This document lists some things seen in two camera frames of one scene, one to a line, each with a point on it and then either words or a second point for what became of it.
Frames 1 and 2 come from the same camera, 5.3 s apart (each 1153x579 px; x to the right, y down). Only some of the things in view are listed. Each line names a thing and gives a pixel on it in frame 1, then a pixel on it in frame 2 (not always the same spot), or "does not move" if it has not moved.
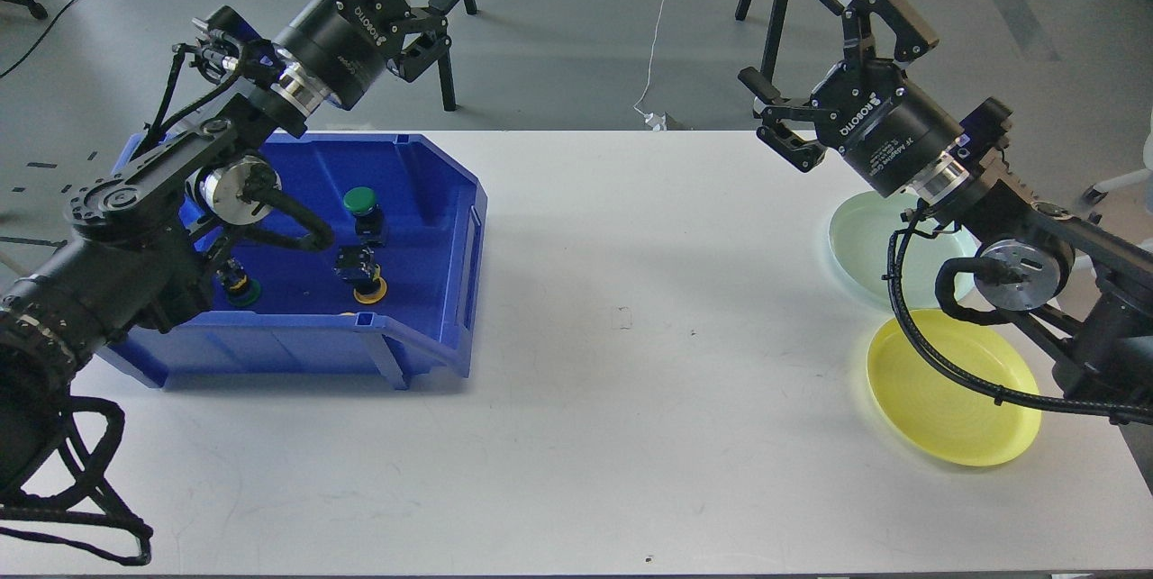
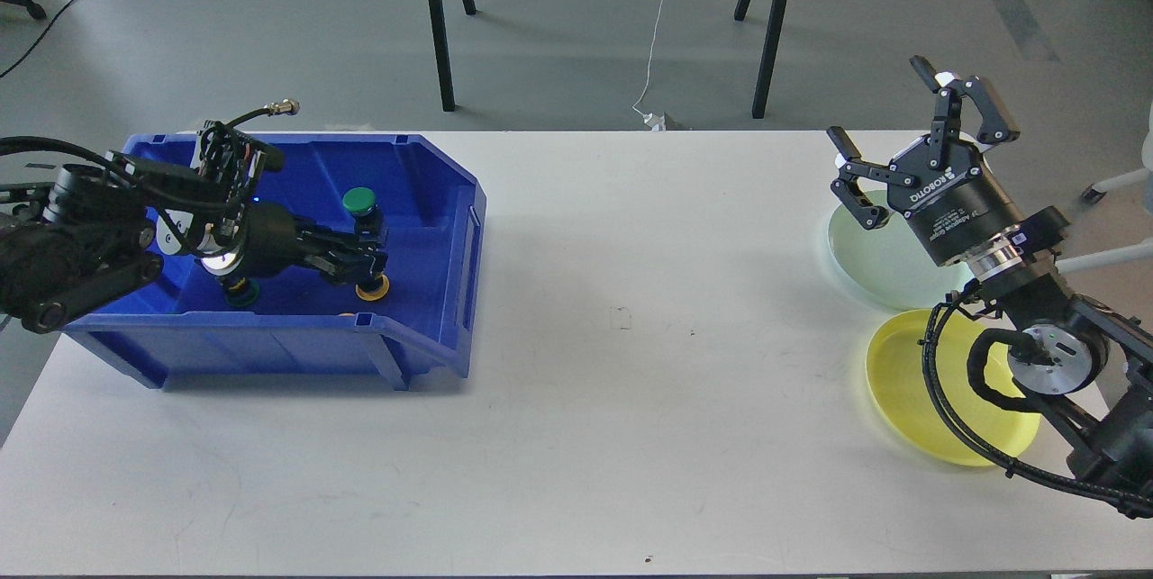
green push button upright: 368,215 does not move
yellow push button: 375,298 does not move
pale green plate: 861,230 does not move
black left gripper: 344,40 → 274,242
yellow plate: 940,416 does not move
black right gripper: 883,126 → 952,207
